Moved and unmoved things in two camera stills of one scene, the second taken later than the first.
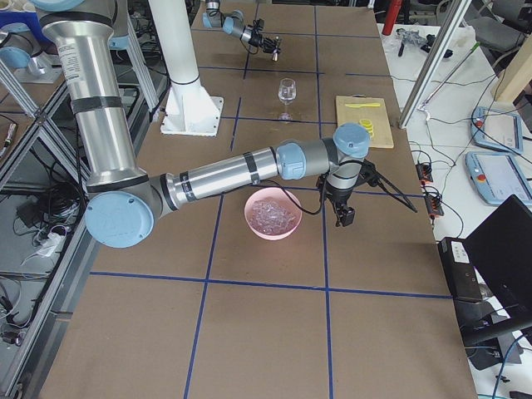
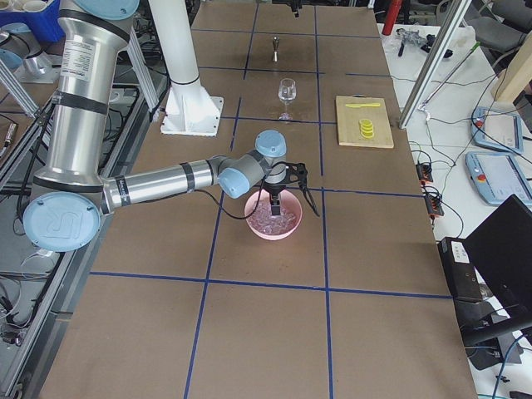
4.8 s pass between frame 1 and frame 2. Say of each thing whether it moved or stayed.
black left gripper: moved
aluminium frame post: stayed
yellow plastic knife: stayed
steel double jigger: stayed
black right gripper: moved
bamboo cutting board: stayed
